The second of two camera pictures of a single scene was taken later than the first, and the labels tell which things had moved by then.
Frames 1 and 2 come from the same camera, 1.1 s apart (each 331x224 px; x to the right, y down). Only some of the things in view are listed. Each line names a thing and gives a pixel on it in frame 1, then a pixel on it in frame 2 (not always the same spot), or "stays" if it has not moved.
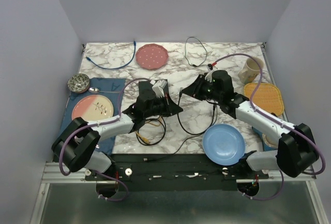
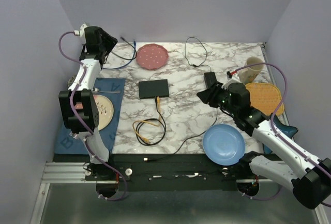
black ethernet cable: x=186 y=132 -> x=126 y=41
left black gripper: x=169 y=110 -> x=110 y=40
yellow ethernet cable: x=145 y=138 stays
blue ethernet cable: x=135 y=43 stays
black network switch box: x=146 y=90 stays
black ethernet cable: x=160 y=119 stays
